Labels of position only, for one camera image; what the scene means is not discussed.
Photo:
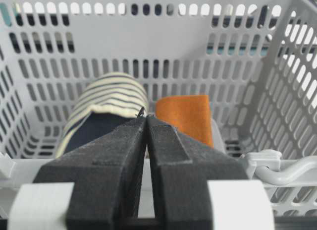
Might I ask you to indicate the orange cloth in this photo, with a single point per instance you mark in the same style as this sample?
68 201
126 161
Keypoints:
190 114

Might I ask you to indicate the grey plastic shopping basket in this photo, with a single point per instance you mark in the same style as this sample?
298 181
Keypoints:
256 60

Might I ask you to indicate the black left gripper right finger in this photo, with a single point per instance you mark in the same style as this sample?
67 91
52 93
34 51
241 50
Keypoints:
180 169

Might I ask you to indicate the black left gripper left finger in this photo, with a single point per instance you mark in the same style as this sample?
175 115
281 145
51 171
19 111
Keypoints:
107 176

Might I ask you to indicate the striped cream navy cloth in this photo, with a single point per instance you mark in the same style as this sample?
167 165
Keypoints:
114 93

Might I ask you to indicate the grey basket handle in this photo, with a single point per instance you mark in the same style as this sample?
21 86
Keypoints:
269 167

